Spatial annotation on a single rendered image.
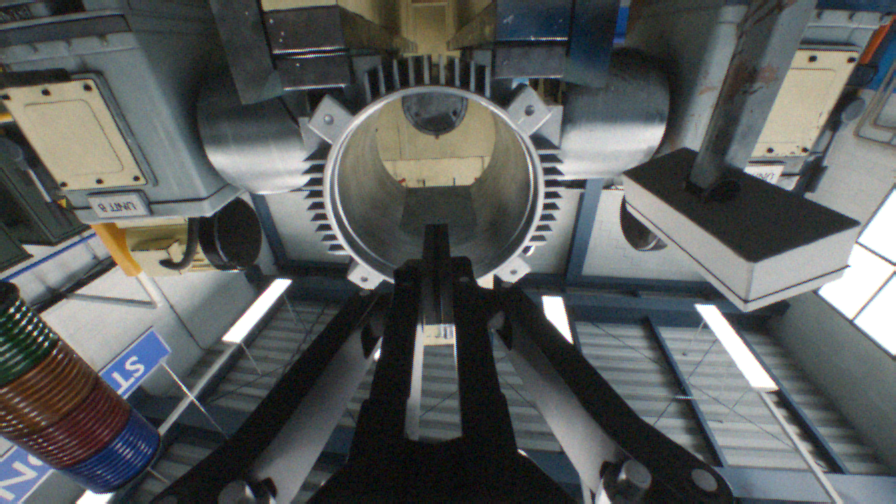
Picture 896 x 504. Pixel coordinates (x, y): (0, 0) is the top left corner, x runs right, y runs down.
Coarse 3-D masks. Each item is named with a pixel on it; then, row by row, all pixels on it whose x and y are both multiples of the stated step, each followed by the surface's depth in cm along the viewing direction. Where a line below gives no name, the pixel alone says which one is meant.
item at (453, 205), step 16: (416, 192) 41; (432, 192) 41; (448, 192) 41; (464, 192) 40; (416, 208) 37; (432, 208) 37; (448, 208) 36; (464, 208) 36; (400, 224) 34; (416, 224) 33; (448, 224) 33; (464, 224) 33
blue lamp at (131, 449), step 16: (128, 432) 24; (144, 432) 26; (112, 448) 23; (128, 448) 24; (144, 448) 26; (80, 464) 22; (96, 464) 23; (112, 464) 23; (128, 464) 24; (144, 464) 26; (80, 480) 23; (96, 480) 23; (112, 480) 24
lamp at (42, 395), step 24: (48, 360) 19; (72, 360) 21; (24, 384) 18; (48, 384) 19; (72, 384) 21; (0, 408) 18; (24, 408) 18; (48, 408) 19; (72, 408) 21; (0, 432) 18; (24, 432) 19
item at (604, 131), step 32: (640, 64) 51; (544, 96) 56; (576, 96) 50; (608, 96) 50; (640, 96) 51; (576, 128) 52; (608, 128) 52; (640, 128) 52; (576, 160) 56; (608, 160) 57; (640, 160) 59
